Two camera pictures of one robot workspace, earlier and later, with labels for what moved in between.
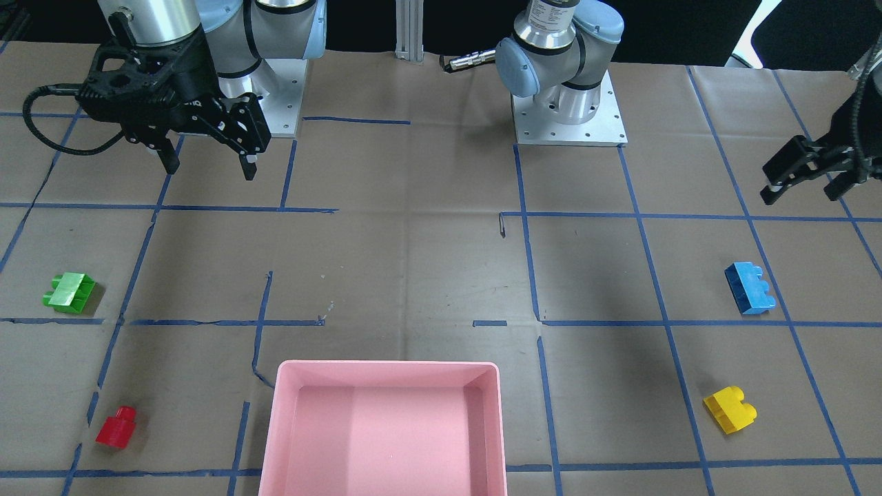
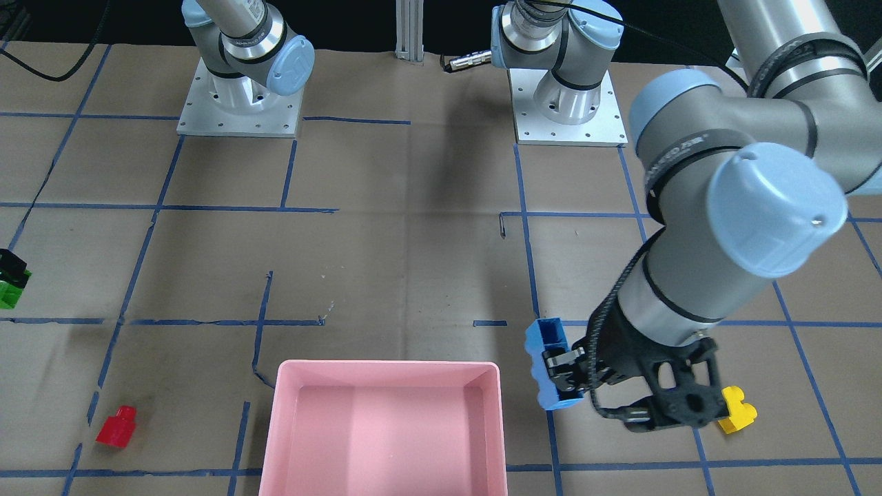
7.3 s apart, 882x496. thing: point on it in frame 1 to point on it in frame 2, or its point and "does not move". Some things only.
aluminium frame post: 409,18 does not move
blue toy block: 750,291 to 544,335
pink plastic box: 385,428 does not move
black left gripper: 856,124 to 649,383
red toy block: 118,430 does not move
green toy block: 69,291 to 9,294
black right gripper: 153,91 to 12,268
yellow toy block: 731,414 does not move
